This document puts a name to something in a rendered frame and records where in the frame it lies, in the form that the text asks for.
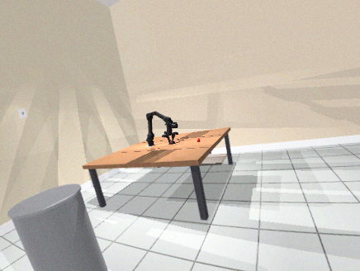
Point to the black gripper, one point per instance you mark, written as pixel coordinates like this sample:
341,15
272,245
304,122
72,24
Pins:
170,133

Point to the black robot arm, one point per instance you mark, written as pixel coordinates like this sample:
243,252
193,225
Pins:
169,124

